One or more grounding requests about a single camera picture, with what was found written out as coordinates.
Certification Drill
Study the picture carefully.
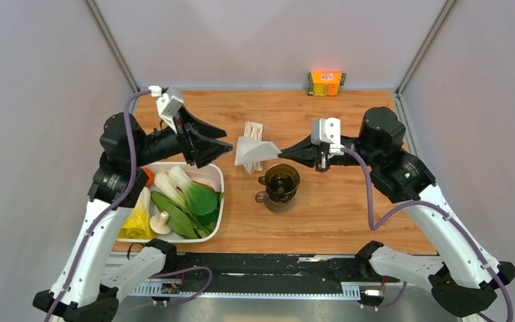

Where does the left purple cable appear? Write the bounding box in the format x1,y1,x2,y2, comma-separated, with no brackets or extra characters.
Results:
43,89,214,322

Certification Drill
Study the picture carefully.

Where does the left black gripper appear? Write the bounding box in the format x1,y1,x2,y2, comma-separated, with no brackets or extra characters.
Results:
131,103,233,167

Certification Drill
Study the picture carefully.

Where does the red chili pepper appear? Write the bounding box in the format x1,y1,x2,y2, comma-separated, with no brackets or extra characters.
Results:
193,180,219,193

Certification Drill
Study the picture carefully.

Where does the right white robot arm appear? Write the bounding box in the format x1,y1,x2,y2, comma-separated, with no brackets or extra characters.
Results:
280,107,515,321

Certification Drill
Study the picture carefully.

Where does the yellow napa cabbage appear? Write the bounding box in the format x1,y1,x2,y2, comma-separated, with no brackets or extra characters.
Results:
117,187,155,240

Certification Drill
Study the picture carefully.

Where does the orange small pumpkin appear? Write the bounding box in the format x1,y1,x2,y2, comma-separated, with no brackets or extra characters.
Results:
142,168,155,188

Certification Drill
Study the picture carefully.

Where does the pack of paper filters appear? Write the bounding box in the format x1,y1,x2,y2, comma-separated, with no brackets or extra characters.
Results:
243,121,264,174

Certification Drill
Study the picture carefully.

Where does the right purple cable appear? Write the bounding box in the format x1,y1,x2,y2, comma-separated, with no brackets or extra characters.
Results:
341,146,514,322

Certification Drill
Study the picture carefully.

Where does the purple cable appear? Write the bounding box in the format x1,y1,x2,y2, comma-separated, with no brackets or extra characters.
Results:
341,146,514,322
43,89,214,322

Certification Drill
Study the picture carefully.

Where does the dark green leaf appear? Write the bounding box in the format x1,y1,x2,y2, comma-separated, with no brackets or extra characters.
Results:
151,191,199,239

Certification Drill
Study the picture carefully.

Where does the orange green carton box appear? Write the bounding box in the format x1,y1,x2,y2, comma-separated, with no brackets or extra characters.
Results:
306,72,347,97

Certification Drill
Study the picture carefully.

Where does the white rectangular tray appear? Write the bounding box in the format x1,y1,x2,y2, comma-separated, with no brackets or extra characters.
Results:
116,161,225,244

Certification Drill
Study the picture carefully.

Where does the white mushroom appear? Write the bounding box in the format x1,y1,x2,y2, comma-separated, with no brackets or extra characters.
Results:
150,211,172,235

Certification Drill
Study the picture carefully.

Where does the green bok choy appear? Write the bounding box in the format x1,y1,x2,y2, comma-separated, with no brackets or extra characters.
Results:
168,166,218,215

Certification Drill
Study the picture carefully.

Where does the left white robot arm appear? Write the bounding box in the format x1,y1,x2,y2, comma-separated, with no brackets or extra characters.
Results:
33,107,233,321

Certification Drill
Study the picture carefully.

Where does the clear glass coffee server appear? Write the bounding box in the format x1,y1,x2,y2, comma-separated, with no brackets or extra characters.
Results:
255,191,296,214

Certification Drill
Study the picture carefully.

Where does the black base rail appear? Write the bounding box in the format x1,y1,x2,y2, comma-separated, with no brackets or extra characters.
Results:
126,252,400,307

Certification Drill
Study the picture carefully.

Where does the dark brown coffee dripper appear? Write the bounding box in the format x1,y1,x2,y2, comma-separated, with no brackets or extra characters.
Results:
255,164,300,204

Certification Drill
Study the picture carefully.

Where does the white bok choy stalk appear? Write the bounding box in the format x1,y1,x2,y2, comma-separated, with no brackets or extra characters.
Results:
154,172,186,209

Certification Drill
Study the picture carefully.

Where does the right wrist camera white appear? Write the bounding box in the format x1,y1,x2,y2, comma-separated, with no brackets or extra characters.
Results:
310,117,344,172

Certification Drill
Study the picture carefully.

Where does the white paper coffee filter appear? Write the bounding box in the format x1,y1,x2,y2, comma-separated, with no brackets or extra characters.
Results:
235,136,282,166

